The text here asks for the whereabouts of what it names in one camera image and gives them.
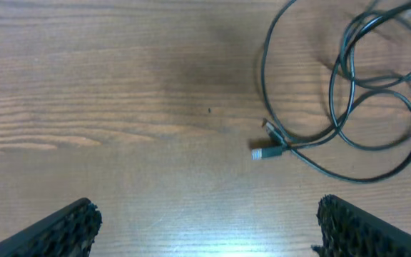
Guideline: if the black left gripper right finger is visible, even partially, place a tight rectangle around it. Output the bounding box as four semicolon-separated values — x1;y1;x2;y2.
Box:
312;195;411;257

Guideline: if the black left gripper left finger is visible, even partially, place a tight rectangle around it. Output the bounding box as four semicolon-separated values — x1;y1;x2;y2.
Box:
0;198;102;257

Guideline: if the black USB cable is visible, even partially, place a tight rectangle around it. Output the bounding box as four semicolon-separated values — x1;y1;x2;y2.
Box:
251;0;411;184

